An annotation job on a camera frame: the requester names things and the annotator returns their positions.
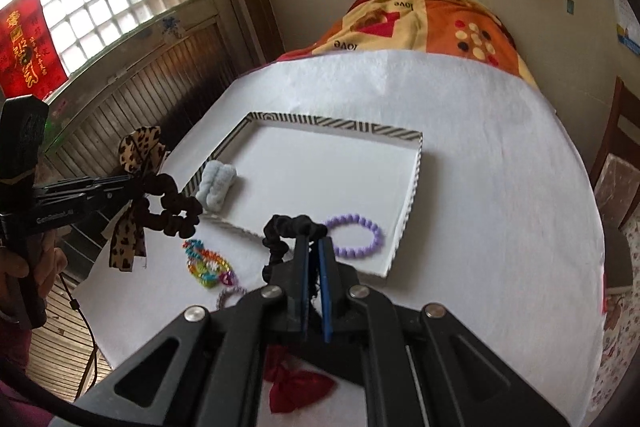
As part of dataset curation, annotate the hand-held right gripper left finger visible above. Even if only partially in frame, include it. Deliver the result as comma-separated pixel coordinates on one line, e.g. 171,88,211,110
75,234,313,427

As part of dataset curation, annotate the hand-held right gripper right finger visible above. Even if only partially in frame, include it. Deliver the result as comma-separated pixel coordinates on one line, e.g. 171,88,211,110
317,237,571,427

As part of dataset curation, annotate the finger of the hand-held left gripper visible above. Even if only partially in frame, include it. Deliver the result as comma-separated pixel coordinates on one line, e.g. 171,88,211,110
34,193,138,228
32,174,148,200

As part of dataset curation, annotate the black ruffled scrunchie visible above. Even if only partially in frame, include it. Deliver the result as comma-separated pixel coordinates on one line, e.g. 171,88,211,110
262,214,330,289

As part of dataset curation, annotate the brown scrunchie with leopard bow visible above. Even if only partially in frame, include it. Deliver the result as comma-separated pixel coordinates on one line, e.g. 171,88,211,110
107,126,203,272

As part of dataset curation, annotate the grey glitter hair tie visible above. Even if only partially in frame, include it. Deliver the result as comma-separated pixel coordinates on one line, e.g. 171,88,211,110
215,286,248,309

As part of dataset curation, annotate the multicolour bead bracelet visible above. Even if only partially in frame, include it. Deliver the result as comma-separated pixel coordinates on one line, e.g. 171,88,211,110
187,254,238,290

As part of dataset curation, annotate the red satin bow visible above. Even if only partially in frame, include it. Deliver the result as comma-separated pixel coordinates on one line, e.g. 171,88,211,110
262,347,337,415

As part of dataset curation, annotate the striped cardboard tray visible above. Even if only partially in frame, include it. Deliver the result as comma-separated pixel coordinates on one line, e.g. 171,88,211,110
181,111,425,282

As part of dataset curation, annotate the person's left hand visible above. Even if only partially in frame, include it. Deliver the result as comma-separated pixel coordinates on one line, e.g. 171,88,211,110
0,229,69,333

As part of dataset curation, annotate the light blue fluffy scrunchie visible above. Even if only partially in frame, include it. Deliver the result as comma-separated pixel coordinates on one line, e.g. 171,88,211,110
195,160,240,211

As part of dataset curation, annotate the orange printed blanket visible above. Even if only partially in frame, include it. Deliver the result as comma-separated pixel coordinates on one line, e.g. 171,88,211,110
277,0,543,100

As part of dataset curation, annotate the floral cloth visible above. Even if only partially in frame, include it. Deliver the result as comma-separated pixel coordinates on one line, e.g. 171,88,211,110
592,277,640,414

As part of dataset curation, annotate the wooden chair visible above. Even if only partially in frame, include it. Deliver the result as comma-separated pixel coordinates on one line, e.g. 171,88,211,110
590,77,640,233

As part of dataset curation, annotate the purple bead bracelet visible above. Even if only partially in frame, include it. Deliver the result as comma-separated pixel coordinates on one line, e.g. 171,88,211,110
324,214,386,259

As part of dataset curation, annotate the red wall hanging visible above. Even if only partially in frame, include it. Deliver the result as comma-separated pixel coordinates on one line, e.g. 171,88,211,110
0,0,69,100

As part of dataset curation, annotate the black cable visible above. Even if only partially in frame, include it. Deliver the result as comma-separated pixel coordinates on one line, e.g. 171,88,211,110
0,274,100,427

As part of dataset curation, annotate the wall calendar poster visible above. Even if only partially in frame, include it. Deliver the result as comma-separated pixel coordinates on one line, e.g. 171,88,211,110
610,0,640,56

